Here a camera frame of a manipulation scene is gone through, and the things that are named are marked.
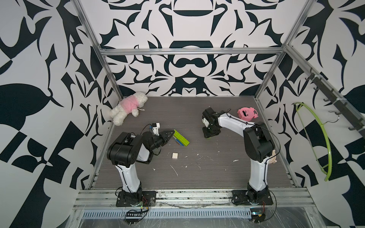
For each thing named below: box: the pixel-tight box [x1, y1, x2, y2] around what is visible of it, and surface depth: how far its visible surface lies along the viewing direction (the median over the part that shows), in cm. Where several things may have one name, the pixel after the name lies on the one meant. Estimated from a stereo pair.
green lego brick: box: [173, 129, 191, 147], surface depth 91 cm
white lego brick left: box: [172, 152, 179, 160], surface depth 89 cm
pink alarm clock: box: [237, 107, 259, 122], surface depth 109 cm
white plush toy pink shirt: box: [109, 91, 148, 126], surface depth 106 cm
